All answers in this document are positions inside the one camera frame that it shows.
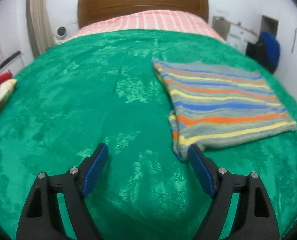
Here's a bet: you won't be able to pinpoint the striped knit sweater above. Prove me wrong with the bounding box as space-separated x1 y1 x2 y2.
152 59 297 161

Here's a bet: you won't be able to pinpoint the black garment on chair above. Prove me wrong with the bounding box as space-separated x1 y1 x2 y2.
246 37 277 74

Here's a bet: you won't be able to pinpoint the white desk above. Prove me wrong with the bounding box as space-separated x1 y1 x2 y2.
211 16 260 53

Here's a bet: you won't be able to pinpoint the green bed cover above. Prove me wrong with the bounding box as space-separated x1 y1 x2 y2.
0 30 297 239

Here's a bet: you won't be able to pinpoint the black item on sill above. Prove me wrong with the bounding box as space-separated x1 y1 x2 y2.
0 51 21 70

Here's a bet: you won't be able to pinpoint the beige curtain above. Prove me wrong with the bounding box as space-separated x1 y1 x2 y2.
26 0 55 59

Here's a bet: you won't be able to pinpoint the pink striped bed sheet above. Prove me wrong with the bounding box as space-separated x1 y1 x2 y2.
68 10 224 42

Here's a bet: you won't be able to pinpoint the small white fan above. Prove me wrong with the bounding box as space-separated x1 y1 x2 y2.
54 26 67 40

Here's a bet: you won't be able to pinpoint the brown wooden headboard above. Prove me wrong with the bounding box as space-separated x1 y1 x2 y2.
77 0 209 29

